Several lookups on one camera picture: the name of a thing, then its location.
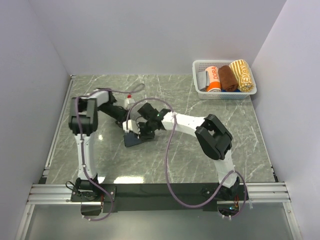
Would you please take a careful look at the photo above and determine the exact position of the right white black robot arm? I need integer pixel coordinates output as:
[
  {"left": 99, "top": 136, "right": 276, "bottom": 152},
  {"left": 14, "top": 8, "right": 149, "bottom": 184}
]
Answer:
[{"left": 137, "top": 103, "right": 240, "bottom": 201}]

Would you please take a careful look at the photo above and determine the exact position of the dark blue towel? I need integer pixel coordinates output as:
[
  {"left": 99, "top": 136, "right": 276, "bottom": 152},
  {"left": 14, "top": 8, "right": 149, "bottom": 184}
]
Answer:
[{"left": 123, "top": 132, "right": 143, "bottom": 148}]

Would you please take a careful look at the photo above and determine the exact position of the grey folded towel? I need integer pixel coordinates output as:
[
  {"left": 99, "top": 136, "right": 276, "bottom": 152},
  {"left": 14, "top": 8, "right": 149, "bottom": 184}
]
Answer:
[{"left": 196, "top": 71, "right": 210, "bottom": 92}]

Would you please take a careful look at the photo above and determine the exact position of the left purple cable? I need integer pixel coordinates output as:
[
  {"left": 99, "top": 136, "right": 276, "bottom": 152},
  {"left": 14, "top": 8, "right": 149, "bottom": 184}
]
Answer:
[{"left": 76, "top": 83, "right": 146, "bottom": 222}]

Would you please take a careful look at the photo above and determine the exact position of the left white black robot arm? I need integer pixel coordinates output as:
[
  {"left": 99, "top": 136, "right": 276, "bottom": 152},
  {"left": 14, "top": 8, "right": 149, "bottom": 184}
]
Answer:
[{"left": 68, "top": 88, "right": 128, "bottom": 201}]

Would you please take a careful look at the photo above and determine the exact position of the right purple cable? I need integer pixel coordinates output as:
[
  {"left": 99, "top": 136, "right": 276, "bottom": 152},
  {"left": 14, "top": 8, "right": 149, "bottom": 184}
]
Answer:
[{"left": 126, "top": 97, "right": 249, "bottom": 220}]

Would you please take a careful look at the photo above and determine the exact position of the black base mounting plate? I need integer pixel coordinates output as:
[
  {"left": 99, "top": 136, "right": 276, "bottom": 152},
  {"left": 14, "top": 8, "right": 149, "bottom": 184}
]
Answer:
[{"left": 70, "top": 182, "right": 249, "bottom": 214}]

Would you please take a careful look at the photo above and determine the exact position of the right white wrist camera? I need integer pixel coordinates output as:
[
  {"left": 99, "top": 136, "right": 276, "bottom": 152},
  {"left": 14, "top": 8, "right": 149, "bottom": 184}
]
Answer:
[{"left": 122, "top": 119, "right": 141, "bottom": 135}]

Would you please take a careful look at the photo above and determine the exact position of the white plastic basket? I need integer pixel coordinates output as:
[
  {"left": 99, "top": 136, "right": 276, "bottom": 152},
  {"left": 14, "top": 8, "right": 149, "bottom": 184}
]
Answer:
[{"left": 192, "top": 59, "right": 257, "bottom": 100}]

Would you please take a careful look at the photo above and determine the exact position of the brown rolled towel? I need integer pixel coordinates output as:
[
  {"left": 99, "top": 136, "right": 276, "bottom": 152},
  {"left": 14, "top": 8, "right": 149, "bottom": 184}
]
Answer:
[{"left": 218, "top": 65, "right": 239, "bottom": 92}]

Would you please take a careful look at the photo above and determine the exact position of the blue towel in basket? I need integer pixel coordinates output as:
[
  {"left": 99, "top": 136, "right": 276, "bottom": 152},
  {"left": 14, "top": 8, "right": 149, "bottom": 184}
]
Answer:
[{"left": 221, "top": 89, "right": 242, "bottom": 94}]

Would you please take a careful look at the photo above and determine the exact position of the yellow striped rolled towel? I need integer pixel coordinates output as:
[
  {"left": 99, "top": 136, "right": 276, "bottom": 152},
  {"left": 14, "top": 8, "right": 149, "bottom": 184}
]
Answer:
[{"left": 229, "top": 59, "right": 255, "bottom": 93}]

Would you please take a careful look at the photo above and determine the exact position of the purple cable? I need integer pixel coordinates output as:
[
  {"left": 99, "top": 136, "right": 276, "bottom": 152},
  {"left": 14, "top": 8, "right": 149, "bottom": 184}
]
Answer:
[
  {"left": 126, "top": 97, "right": 249, "bottom": 220},
  {"left": 76, "top": 83, "right": 146, "bottom": 222}
]

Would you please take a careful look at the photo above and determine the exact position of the orange white rolled towel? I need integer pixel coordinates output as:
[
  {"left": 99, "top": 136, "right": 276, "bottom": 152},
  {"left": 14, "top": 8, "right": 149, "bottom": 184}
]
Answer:
[{"left": 205, "top": 66, "right": 222, "bottom": 92}]

